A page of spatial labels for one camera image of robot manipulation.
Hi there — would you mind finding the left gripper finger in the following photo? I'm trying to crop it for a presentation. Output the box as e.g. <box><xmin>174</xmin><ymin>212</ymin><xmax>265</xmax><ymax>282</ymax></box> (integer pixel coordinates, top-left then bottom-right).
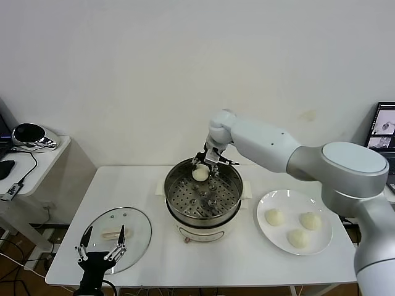
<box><xmin>103</xmin><ymin>224</ymin><xmax>128</xmax><ymax>262</ymax></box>
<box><xmin>73</xmin><ymin>226</ymin><xmax>94</xmax><ymax>263</ymax></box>

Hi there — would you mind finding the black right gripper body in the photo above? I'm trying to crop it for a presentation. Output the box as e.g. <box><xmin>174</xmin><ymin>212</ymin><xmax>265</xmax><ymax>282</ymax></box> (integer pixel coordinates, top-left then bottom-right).
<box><xmin>197</xmin><ymin>142</ymin><xmax>222</xmax><ymax>169</ymax></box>

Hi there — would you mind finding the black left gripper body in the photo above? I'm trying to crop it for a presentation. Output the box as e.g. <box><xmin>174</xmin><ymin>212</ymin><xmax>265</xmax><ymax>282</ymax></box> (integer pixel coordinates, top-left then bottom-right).
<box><xmin>77</xmin><ymin>251</ymin><xmax>117</xmax><ymax>284</ymax></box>

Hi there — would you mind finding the white steamed baozi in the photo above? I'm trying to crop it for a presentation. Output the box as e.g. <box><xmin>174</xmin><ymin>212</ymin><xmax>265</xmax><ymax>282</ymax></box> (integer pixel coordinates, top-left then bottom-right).
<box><xmin>191</xmin><ymin>164</ymin><xmax>209</xmax><ymax>182</ymax></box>
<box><xmin>265</xmin><ymin>208</ymin><xmax>285</xmax><ymax>227</ymax></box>
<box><xmin>286</xmin><ymin>229</ymin><xmax>310</xmax><ymax>249</ymax></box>
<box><xmin>299</xmin><ymin>212</ymin><xmax>323</xmax><ymax>231</ymax></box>

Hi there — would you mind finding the stainless steel steamer basket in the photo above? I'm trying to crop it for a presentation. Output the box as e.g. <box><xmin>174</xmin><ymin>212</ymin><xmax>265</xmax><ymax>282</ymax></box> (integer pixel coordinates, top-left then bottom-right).
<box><xmin>163</xmin><ymin>157</ymin><xmax>244</xmax><ymax>223</ymax></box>

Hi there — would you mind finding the round glass pot lid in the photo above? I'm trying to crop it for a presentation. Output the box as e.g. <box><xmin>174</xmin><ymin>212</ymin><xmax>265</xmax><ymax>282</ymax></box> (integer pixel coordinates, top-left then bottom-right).
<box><xmin>79</xmin><ymin>207</ymin><xmax>154</xmax><ymax>274</ymax></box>

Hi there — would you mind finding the cream electric cooking pot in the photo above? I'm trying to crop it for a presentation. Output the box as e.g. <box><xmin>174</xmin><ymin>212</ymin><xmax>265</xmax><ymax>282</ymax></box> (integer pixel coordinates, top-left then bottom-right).
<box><xmin>154</xmin><ymin>177</ymin><xmax>254</xmax><ymax>245</ymax></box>

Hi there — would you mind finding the small grey usb hub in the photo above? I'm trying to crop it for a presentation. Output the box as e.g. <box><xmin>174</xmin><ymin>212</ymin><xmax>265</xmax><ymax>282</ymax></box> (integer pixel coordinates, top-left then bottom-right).
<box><xmin>1</xmin><ymin>181</ymin><xmax>25</xmax><ymax>202</ymax></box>

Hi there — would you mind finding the black computer mouse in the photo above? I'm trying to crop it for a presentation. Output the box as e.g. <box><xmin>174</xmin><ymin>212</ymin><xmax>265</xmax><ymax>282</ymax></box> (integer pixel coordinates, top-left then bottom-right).
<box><xmin>0</xmin><ymin>160</ymin><xmax>16</xmax><ymax>181</ymax></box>

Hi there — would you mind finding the large white round plate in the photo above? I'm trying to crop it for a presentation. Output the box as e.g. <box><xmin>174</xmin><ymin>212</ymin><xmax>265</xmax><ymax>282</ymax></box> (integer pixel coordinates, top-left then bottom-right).
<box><xmin>256</xmin><ymin>189</ymin><xmax>334</xmax><ymax>256</ymax></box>

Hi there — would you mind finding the black laptop dark screen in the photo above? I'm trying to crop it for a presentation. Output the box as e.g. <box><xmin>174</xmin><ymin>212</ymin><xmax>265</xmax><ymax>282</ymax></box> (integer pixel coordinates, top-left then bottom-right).
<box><xmin>0</xmin><ymin>98</ymin><xmax>15</xmax><ymax>161</ymax></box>

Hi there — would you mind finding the black laptop lit screen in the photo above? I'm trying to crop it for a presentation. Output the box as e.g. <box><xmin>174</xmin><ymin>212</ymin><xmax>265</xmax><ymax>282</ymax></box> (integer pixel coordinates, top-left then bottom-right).
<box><xmin>364</xmin><ymin>101</ymin><xmax>395</xmax><ymax>195</ymax></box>

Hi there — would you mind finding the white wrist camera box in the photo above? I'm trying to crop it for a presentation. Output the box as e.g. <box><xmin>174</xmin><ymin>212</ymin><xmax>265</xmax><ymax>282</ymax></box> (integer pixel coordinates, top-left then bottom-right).
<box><xmin>206</xmin><ymin>147</ymin><xmax>221</xmax><ymax>163</ymax></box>

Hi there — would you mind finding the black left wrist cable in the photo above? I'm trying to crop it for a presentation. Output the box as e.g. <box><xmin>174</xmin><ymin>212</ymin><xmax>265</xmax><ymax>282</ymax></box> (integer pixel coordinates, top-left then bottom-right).
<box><xmin>101</xmin><ymin>271</ymin><xmax>120</xmax><ymax>296</ymax></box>

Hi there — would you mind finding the white floor cable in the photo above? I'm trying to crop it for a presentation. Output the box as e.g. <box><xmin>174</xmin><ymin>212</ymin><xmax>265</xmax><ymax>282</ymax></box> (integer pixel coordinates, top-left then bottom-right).
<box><xmin>0</xmin><ymin>252</ymin><xmax>47</xmax><ymax>278</ymax></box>

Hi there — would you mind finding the thin black desk cable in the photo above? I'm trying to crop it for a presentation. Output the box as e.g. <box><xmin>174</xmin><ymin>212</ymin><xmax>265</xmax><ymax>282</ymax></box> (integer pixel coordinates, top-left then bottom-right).
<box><xmin>10</xmin><ymin>147</ymin><xmax>40</xmax><ymax>187</ymax></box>

